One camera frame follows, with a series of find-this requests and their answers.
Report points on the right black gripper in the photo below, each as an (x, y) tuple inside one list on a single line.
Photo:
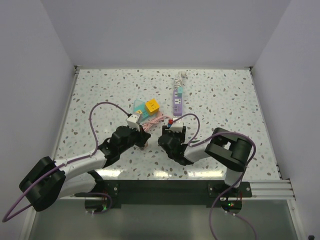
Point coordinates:
[(181, 135)]

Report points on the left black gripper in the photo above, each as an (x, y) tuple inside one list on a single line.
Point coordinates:
[(142, 136)]

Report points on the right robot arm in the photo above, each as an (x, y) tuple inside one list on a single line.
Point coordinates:
[(231, 149)]

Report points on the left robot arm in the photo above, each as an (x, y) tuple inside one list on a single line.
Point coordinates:
[(43, 185)]

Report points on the teal power strip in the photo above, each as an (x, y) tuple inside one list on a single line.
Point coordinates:
[(139, 105)]

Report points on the yellow cube socket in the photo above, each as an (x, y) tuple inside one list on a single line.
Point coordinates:
[(152, 107)]

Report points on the purple power strip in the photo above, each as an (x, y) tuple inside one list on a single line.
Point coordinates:
[(178, 102)]

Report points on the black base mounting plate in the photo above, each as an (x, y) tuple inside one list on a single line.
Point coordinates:
[(151, 192)]

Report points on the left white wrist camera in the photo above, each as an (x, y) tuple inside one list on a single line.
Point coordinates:
[(133, 121)]

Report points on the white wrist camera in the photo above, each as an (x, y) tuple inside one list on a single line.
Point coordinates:
[(175, 125), (133, 121)]

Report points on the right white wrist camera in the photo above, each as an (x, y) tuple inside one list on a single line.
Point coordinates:
[(175, 125)]

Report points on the aluminium rail frame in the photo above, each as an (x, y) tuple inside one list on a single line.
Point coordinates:
[(213, 97)]

